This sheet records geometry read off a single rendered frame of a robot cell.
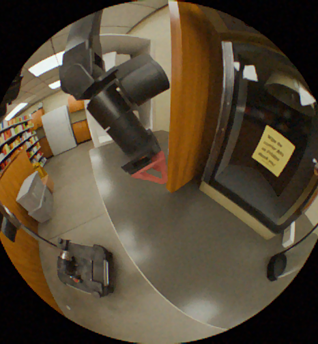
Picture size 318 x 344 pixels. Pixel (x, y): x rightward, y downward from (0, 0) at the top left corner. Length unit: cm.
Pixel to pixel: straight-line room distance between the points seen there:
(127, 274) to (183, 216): 105
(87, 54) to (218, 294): 48
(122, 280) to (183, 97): 136
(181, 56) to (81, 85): 18
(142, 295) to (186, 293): 100
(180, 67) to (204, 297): 47
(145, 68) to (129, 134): 10
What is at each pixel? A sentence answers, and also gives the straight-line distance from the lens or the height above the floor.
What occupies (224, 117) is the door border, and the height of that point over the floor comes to 119.
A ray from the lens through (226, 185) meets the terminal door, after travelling 30.
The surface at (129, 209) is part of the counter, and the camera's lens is 31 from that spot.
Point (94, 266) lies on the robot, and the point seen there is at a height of 24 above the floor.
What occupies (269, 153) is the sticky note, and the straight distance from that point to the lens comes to 25.
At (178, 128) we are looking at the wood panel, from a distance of 22.
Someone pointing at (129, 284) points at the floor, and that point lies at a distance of 126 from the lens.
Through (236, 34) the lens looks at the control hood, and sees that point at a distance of 32.
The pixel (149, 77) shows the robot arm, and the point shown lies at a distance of 15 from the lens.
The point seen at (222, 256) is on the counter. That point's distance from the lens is 30.
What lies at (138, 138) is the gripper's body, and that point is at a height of 115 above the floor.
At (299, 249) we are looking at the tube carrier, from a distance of 36.
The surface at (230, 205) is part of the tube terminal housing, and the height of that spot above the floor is 96.
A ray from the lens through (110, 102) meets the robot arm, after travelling 16.
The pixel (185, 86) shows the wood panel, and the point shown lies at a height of 124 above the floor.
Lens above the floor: 120
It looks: 38 degrees down
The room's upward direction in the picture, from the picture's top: straight up
